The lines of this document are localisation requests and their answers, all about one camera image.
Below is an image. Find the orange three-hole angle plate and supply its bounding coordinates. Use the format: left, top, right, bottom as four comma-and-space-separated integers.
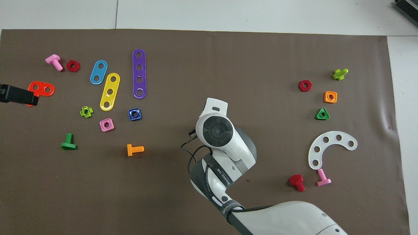
26, 81, 55, 107

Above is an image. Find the pink plastic bolt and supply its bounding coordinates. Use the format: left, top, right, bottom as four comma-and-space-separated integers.
45, 54, 64, 72
317, 168, 332, 186

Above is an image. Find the orange plastic bolt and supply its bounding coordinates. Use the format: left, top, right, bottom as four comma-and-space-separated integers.
127, 144, 144, 157

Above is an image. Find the brown table mat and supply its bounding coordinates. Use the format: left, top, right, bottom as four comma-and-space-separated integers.
0, 29, 410, 235

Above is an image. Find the pink square plastic nut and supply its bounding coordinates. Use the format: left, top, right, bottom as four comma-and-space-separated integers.
99, 118, 115, 132

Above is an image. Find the blue two-hole strip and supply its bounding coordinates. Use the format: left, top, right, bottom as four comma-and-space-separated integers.
90, 60, 108, 85

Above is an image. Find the purple four-hole strip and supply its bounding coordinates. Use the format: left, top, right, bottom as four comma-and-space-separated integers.
132, 49, 147, 99

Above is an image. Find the yellow three-hole strip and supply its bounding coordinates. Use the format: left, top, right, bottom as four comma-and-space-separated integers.
100, 72, 121, 112

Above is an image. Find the red plastic bolt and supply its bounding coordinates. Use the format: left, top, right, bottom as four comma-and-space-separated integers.
289, 174, 306, 192

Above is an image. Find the white curved five-hole plate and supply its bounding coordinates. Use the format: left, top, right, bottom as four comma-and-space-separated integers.
308, 131, 358, 170

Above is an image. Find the lime green plastic bolt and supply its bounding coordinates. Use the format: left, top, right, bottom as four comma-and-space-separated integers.
332, 69, 349, 81

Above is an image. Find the dark ribbed device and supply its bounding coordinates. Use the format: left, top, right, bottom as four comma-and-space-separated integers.
394, 0, 418, 18

